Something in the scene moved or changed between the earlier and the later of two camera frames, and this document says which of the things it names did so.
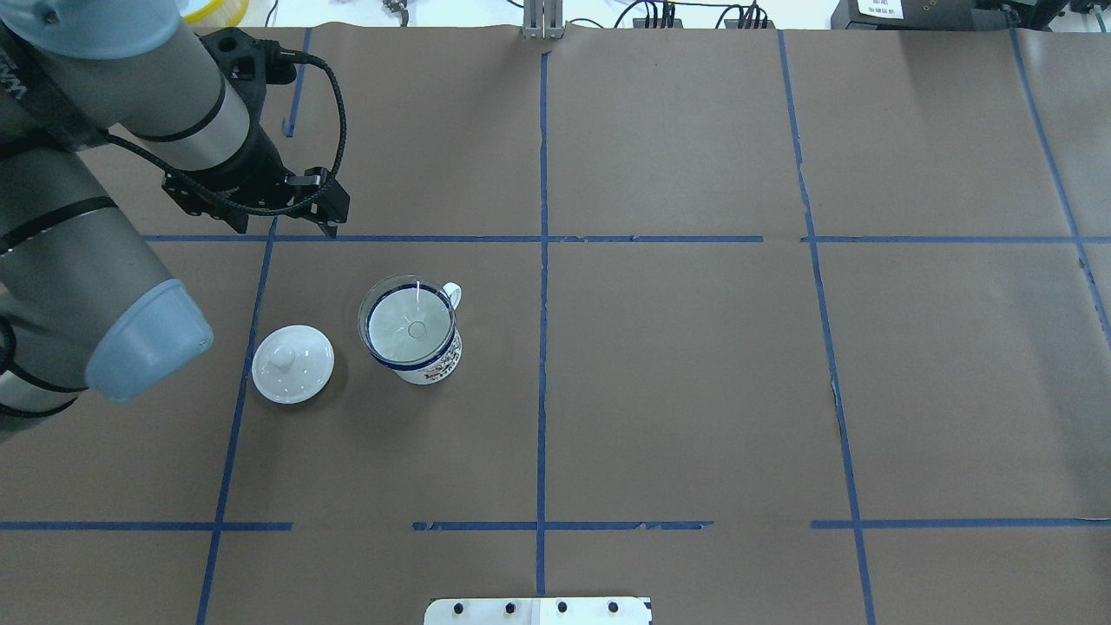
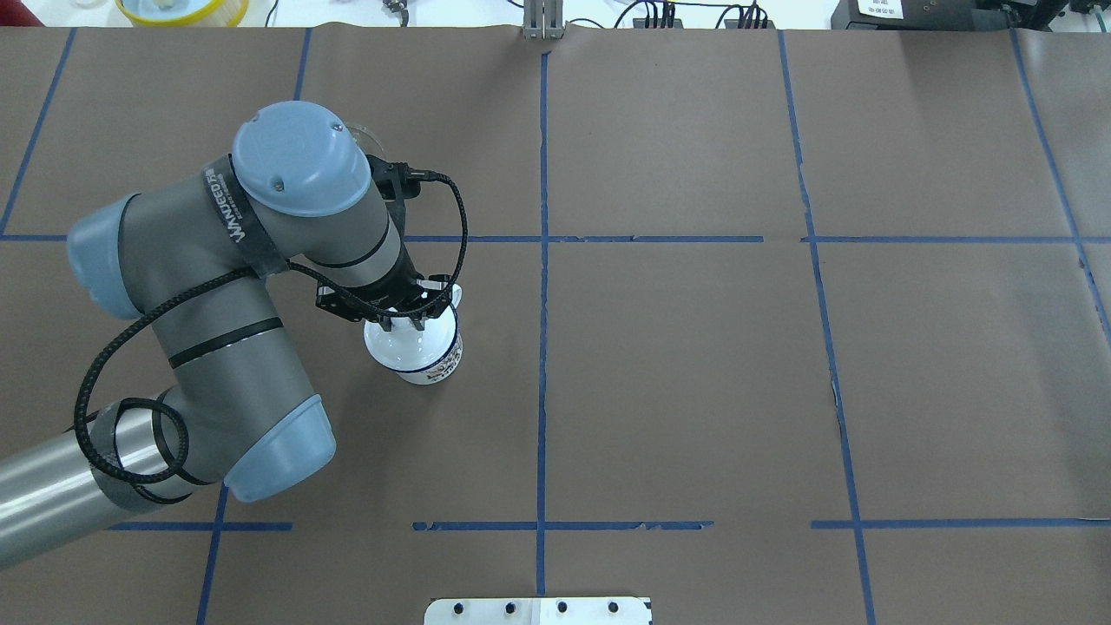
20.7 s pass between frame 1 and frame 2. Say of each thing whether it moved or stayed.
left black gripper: moved
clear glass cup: moved
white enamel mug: stayed
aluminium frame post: stayed
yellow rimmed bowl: stayed
